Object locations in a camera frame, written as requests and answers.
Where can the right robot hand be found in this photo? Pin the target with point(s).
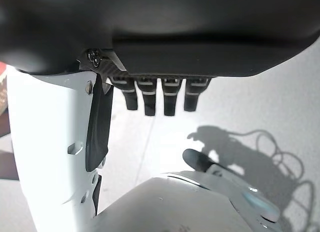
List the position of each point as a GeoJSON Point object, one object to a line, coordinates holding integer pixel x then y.
{"type": "Point", "coordinates": [175, 29]}

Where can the right robot leg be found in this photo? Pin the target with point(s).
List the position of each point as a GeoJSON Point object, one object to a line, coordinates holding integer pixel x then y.
{"type": "Point", "coordinates": [175, 204]}

